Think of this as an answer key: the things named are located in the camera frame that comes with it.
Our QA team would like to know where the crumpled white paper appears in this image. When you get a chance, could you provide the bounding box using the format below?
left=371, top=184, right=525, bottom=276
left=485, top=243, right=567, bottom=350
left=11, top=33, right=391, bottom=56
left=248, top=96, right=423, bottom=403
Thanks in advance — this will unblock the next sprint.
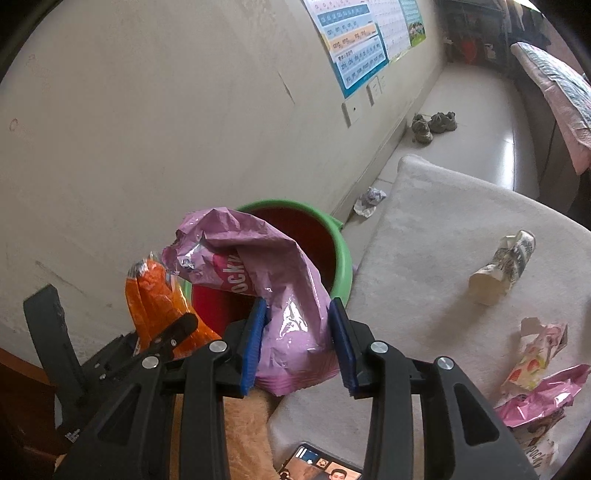
left=353, top=186, right=387, bottom=218

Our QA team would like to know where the brown wooden furniture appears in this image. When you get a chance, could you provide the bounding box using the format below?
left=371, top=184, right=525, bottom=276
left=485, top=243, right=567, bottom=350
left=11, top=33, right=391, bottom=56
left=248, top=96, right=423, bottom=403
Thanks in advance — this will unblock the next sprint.
left=0, top=348, right=71, bottom=462

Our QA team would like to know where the strawberry print wrapper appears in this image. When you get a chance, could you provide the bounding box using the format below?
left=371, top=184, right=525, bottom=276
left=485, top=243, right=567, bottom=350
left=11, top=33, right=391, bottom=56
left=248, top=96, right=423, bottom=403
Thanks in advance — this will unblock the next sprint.
left=501, top=318, right=568, bottom=398

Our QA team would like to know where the grey-brown shoe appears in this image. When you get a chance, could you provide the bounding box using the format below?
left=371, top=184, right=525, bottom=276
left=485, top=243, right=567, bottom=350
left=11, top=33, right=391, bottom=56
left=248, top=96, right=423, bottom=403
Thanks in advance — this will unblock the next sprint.
left=428, top=111, right=458, bottom=134
left=411, top=114, right=435, bottom=144

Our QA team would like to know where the pink blanket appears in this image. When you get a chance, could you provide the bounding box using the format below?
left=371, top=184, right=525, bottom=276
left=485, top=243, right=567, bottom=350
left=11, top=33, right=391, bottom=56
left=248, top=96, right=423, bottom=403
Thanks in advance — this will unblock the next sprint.
left=510, top=41, right=591, bottom=176

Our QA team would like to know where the grey bed base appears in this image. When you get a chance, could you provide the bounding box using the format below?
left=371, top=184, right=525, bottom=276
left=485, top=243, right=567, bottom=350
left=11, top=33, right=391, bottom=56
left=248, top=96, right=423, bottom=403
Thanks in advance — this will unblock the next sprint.
left=508, top=51, right=583, bottom=214

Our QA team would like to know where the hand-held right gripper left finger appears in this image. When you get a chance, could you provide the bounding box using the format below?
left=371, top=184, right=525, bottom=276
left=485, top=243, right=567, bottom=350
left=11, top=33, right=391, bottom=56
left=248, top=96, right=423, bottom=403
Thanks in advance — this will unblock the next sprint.
left=55, top=298, right=270, bottom=480

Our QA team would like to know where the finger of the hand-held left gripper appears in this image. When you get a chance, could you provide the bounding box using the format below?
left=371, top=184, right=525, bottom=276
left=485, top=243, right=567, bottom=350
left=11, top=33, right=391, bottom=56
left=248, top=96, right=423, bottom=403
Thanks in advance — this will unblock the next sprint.
left=137, top=313, right=199, bottom=361

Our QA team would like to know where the grey plush mat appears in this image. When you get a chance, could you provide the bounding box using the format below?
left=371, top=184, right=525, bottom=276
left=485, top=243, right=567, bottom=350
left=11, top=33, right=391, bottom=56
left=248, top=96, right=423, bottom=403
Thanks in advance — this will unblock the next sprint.
left=268, top=154, right=591, bottom=480

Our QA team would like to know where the crumpled shiny pink wrapper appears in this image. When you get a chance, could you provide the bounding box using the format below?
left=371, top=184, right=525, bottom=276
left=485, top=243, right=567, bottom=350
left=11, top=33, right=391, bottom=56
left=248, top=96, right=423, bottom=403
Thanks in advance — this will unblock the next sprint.
left=494, top=364, right=591, bottom=428

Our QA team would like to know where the white chart wall poster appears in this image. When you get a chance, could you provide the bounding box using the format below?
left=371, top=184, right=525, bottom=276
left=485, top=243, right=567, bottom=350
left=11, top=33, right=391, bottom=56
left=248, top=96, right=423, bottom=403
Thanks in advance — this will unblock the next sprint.
left=369, top=0, right=410, bottom=64

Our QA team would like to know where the orange snack bag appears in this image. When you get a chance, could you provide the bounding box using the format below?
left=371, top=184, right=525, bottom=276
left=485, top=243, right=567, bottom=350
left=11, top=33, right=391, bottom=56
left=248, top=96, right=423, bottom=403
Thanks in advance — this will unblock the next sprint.
left=124, top=251, right=223, bottom=361

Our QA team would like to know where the person's left forearm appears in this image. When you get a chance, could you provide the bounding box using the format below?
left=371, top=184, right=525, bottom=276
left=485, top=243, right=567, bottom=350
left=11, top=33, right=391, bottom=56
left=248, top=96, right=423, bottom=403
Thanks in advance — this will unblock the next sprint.
left=168, top=385, right=280, bottom=480

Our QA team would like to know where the pink snack bag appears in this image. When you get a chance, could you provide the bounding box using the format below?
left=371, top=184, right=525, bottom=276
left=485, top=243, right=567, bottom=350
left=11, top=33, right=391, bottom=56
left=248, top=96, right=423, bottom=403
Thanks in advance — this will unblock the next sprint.
left=161, top=208, right=343, bottom=398

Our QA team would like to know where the orange-red object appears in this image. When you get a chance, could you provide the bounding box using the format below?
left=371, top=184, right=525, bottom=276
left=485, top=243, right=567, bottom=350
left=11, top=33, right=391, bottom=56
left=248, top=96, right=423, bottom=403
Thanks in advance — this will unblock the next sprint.
left=459, top=39, right=481, bottom=66

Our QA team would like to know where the smartphone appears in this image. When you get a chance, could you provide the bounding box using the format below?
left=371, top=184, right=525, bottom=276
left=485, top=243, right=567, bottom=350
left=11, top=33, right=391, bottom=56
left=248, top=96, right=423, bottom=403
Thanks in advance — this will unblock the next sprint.
left=274, top=443, right=363, bottom=480

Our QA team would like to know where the green wall poster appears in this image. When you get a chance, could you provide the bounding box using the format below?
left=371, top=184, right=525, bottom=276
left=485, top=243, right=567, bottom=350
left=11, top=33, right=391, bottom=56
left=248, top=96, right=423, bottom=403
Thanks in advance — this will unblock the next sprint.
left=399, top=0, right=428, bottom=47

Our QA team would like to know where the green bucket with red inside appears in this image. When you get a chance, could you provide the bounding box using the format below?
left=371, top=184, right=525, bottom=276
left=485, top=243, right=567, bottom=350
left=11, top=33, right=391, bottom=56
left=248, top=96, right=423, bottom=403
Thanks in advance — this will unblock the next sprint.
left=182, top=198, right=354, bottom=334

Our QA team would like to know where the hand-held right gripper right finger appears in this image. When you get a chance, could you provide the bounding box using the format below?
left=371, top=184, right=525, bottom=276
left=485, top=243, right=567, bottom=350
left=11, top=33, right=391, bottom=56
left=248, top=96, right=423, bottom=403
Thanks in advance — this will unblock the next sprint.
left=329, top=297, right=539, bottom=480

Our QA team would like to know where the blue chart wall poster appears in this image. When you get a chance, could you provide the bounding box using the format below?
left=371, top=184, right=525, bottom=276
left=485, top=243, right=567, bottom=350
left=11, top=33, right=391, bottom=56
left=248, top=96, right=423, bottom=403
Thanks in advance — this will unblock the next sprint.
left=302, top=0, right=389, bottom=100

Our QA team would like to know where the pale pink snack packet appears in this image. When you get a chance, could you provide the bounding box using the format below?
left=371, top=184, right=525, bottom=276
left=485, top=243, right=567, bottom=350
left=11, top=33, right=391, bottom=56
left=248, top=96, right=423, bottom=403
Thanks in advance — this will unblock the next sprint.
left=512, top=413, right=574, bottom=480

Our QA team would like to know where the crushed paper cup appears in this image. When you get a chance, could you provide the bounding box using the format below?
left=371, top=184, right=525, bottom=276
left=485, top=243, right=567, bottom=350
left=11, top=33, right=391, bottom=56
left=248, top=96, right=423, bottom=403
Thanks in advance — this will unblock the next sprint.
left=468, top=229, right=537, bottom=306

